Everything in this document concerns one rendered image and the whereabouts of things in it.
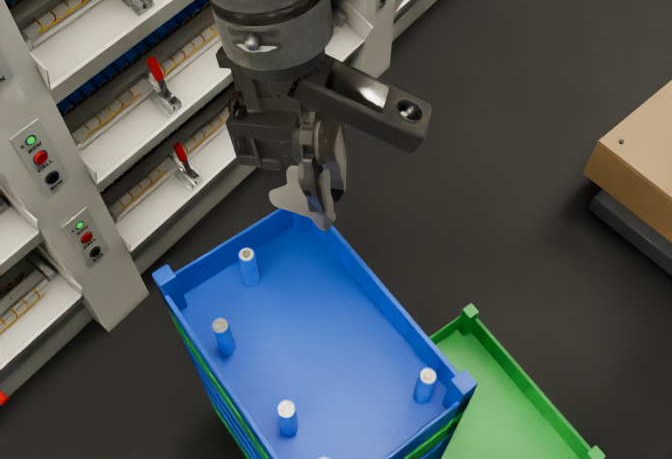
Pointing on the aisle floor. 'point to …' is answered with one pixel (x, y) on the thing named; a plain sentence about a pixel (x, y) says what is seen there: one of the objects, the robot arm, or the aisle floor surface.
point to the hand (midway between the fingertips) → (336, 206)
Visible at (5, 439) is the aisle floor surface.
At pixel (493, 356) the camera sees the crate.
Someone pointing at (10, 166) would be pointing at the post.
